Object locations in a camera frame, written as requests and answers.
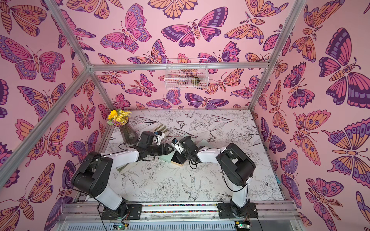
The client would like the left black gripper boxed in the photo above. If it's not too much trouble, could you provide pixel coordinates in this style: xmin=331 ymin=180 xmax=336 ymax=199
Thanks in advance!
xmin=147 ymin=144 xmax=175 ymax=157

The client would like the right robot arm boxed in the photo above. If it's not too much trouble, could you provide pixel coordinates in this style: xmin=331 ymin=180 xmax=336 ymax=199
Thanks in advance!
xmin=172 ymin=136 xmax=256 ymax=218

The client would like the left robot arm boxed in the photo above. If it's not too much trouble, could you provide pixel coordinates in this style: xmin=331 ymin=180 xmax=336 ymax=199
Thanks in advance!
xmin=70 ymin=131 xmax=175 ymax=219

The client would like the mint jewelry box right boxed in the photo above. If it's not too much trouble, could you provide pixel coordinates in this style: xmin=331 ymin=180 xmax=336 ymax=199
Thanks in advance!
xmin=197 ymin=140 xmax=210 ymax=148

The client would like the beige garden glove far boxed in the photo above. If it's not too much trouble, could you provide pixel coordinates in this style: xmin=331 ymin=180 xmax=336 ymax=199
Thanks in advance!
xmin=154 ymin=124 xmax=169 ymax=137

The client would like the beige garden glove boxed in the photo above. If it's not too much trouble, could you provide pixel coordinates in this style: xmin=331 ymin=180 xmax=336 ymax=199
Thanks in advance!
xmin=116 ymin=163 xmax=136 ymax=176
xmin=154 ymin=124 xmax=169 ymax=137

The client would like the glass vase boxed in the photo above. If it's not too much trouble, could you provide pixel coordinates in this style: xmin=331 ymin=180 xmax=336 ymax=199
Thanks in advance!
xmin=119 ymin=123 xmax=139 ymax=144

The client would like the beige garden glove near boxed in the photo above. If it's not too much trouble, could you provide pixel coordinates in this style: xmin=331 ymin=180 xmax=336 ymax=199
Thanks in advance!
xmin=116 ymin=163 xmax=136 ymax=176

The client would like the yellow flower bouquet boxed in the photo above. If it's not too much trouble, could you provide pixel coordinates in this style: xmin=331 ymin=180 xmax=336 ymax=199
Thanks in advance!
xmin=107 ymin=109 xmax=131 ymax=127

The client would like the green fruit in basket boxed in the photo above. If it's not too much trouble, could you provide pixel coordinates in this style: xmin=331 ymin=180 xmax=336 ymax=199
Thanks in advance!
xmin=191 ymin=77 xmax=202 ymax=88

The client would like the white wire basket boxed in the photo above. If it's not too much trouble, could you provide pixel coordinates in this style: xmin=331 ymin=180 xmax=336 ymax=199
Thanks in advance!
xmin=163 ymin=58 xmax=209 ymax=90

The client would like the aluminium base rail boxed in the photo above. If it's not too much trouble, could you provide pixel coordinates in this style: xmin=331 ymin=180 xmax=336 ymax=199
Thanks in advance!
xmin=58 ymin=201 xmax=299 ymax=223

